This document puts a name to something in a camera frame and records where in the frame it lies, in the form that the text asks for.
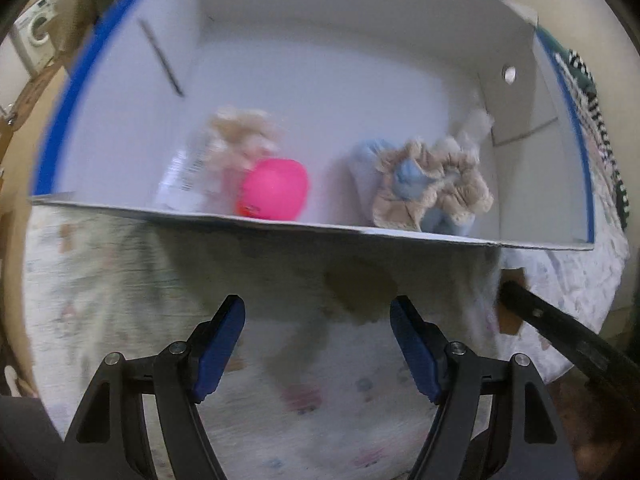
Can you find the black and white striped cloth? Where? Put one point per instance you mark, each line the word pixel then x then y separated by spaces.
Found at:
pixel 595 110

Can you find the pink rubber duck toy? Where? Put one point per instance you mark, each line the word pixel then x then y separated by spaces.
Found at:
pixel 275 187

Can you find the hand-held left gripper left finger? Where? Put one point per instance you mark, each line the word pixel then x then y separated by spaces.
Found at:
pixel 220 350

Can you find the blue and white cardboard box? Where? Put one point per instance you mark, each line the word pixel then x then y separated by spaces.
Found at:
pixel 325 85

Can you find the white washing machine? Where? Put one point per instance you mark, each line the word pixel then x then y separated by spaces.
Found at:
pixel 35 30

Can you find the light blue plush scrunchie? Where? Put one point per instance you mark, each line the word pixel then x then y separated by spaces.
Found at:
pixel 365 165

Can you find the printed white bed sheet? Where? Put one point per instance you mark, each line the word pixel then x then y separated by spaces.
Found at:
pixel 150 285

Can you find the small brown soft toy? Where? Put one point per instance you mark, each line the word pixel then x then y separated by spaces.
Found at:
pixel 510 277

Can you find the person's dark clothing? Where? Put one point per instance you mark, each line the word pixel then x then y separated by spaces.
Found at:
pixel 25 440

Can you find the cream fluffy scrunchie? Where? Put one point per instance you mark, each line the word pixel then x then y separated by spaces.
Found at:
pixel 245 135

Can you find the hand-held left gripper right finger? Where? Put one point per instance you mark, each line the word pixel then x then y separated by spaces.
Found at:
pixel 412 350

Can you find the white fluffy pompom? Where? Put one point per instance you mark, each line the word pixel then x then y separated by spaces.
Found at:
pixel 477 122

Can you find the clear plastic packet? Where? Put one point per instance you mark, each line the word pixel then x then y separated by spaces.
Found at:
pixel 182 175

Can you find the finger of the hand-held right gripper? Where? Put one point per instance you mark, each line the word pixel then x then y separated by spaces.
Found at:
pixel 550 322

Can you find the beige lace scrunchie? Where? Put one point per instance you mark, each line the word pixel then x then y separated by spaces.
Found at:
pixel 460 190

